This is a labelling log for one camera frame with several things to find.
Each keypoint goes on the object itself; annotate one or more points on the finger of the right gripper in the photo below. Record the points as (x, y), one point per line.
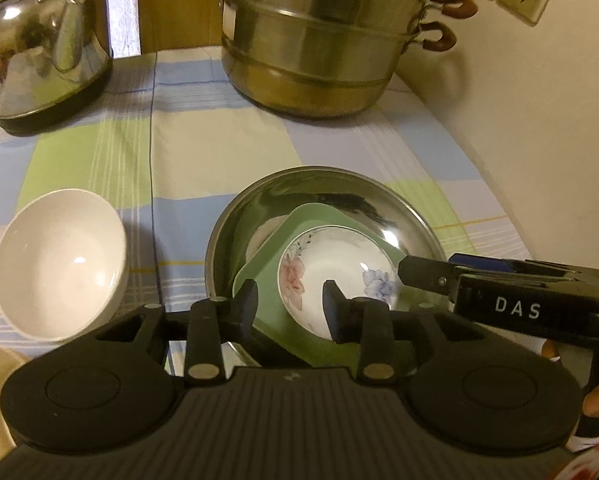
(441, 277)
(499, 262)

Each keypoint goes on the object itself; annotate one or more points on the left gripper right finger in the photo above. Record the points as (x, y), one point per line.
(364, 321)

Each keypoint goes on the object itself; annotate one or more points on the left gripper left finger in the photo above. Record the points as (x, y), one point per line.
(211, 322)

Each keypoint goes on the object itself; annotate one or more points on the floral white small dish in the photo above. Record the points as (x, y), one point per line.
(362, 265)

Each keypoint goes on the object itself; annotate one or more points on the green square plastic plate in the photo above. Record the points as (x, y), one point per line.
(275, 322)

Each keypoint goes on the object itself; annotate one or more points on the large shallow steel basin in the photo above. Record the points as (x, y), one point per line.
(256, 212)

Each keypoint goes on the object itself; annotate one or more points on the white ceramic bowl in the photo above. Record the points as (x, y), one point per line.
(63, 265)

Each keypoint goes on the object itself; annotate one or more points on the checkered blue green tablecloth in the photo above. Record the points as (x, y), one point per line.
(170, 143)

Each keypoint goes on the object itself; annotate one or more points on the stacked steel steamer pot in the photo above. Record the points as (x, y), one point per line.
(326, 58)

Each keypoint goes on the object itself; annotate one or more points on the stainless steel kettle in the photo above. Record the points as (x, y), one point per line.
(55, 59)

